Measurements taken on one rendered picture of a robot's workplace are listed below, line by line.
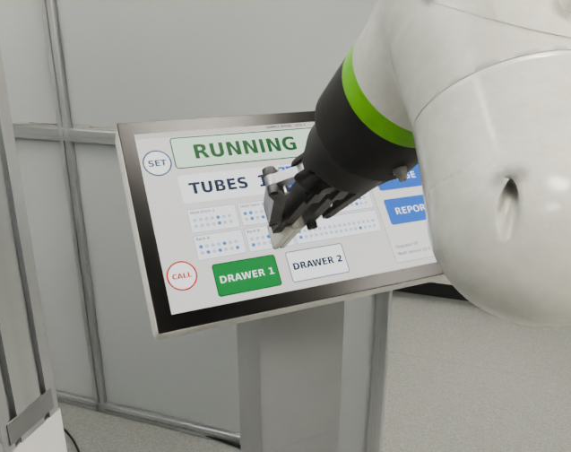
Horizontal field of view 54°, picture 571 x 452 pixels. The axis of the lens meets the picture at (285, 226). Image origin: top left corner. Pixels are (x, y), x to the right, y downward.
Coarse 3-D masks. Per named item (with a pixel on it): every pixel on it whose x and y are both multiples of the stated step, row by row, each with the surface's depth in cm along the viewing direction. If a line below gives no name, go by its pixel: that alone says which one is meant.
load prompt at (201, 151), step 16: (304, 128) 90; (176, 144) 81; (192, 144) 82; (208, 144) 83; (224, 144) 84; (240, 144) 85; (256, 144) 86; (272, 144) 87; (288, 144) 88; (304, 144) 89; (176, 160) 80; (192, 160) 81; (208, 160) 82; (224, 160) 83; (240, 160) 84; (256, 160) 85; (272, 160) 86
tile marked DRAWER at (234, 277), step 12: (216, 264) 76; (228, 264) 77; (240, 264) 78; (252, 264) 78; (264, 264) 79; (276, 264) 79; (216, 276) 76; (228, 276) 76; (240, 276) 77; (252, 276) 77; (264, 276) 78; (276, 276) 79; (216, 288) 75; (228, 288) 76; (240, 288) 76; (252, 288) 77; (264, 288) 77
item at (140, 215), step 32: (128, 128) 80; (160, 128) 82; (192, 128) 83; (128, 160) 78; (128, 192) 77; (160, 288) 73; (320, 288) 80; (352, 288) 82; (384, 288) 84; (160, 320) 71; (192, 320) 72; (224, 320) 74
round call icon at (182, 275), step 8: (168, 264) 74; (176, 264) 75; (184, 264) 75; (192, 264) 75; (168, 272) 74; (176, 272) 74; (184, 272) 75; (192, 272) 75; (168, 280) 73; (176, 280) 74; (184, 280) 74; (192, 280) 74; (168, 288) 73; (176, 288) 73; (184, 288) 74; (192, 288) 74; (200, 288) 74
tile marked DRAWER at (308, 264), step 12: (288, 252) 81; (300, 252) 81; (312, 252) 82; (324, 252) 82; (336, 252) 83; (288, 264) 80; (300, 264) 80; (312, 264) 81; (324, 264) 82; (336, 264) 82; (348, 264) 83; (300, 276) 80; (312, 276) 80; (324, 276) 81
